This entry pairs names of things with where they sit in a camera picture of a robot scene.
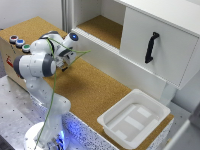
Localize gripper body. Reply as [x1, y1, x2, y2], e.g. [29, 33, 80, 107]
[55, 52, 75, 73]

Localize green button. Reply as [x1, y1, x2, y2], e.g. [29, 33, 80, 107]
[21, 43, 32, 54]

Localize white cabinet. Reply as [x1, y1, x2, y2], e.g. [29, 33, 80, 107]
[70, 0, 200, 107]

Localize blue button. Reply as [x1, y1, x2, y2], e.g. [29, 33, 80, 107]
[15, 38, 26, 48]

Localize red button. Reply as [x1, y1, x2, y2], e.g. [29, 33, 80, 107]
[9, 34, 19, 44]

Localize white plastic box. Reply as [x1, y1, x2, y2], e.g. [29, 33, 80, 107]
[96, 88, 172, 150]

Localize white sliding door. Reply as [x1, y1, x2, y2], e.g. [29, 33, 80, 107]
[119, 6, 200, 88]

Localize green cable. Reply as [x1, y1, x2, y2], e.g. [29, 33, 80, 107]
[34, 37, 91, 150]

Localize black door handle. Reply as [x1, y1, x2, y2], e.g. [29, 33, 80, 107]
[144, 31, 160, 65]

